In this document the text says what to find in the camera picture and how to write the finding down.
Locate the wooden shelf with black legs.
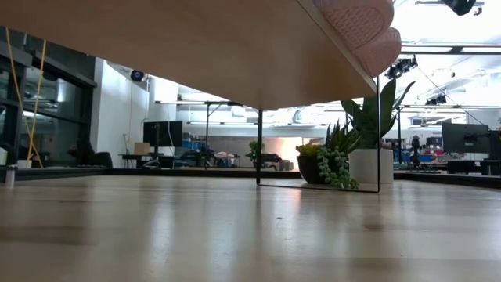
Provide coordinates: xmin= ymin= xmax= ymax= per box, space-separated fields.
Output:
xmin=0 ymin=0 xmax=381 ymax=194

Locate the background green plant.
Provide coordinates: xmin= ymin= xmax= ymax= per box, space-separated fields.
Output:
xmin=248 ymin=139 xmax=264 ymax=157

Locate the succulent plant in dark pot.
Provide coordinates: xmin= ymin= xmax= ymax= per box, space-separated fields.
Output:
xmin=296 ymin=120 xmax=362 ymax=190

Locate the black computer monitor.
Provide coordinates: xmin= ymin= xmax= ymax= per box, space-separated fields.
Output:
xmin=142 ymin=120 xmax=184 ymax=148

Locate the snake plant in white pot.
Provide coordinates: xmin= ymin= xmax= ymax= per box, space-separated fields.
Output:
xmin=340 ymin=78 xmax=416 ymax=185

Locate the black chair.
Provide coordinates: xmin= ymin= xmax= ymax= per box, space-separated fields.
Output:
xmin=65 ymin=136 xmax=114 ymax=169

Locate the black ceiling fixture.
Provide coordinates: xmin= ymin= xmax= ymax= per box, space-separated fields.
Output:
xmin=425 ymin=93 xmax=448 ymax=107

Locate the wide black monitor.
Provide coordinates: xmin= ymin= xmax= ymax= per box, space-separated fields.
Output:
xmin=442 ymin=122 xmax=491 ymax=155

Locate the black desk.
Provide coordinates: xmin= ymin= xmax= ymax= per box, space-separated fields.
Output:
xmin=447 ymin=158 xmax=501 ymax=176

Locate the small metal cylinder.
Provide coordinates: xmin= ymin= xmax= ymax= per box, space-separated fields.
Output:
xmin=3 ymin=164 xmax=17 ymax=188

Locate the black workstation frame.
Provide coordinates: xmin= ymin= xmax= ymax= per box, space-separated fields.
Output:
xmin=204 ymin=100 xmax=246 ymax=133

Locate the black aluminium table frame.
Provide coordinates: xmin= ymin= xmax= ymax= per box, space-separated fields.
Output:
xmin=0 ymin=166 xmax=501 ymax=190

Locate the black camera rig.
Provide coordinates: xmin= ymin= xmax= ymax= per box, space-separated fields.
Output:
xmin=385 ymin=56 xmax=419 ymax=80

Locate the black framed glass wall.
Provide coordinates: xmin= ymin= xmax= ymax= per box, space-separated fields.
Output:
xmin=0 ymin=25 xmax=98 ymax=169

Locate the yellow cable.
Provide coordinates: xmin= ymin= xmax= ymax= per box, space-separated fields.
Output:
xmin=4 ymin=27 xmax=48 ymax=168

